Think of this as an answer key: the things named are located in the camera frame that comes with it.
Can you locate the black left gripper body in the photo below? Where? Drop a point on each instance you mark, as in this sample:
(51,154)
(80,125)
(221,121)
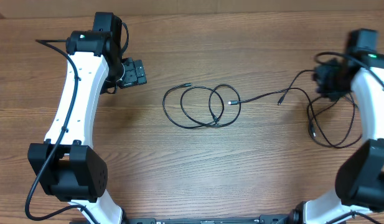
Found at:
(133,74)

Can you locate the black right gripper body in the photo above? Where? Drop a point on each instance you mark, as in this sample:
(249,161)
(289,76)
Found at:
(332,83)

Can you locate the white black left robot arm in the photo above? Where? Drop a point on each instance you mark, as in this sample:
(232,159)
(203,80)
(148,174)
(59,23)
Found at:
(65,163)

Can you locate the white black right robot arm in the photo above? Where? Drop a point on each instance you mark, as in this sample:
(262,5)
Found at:
(359,183)

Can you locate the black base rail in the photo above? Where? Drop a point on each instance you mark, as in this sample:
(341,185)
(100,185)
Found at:
(262,219)

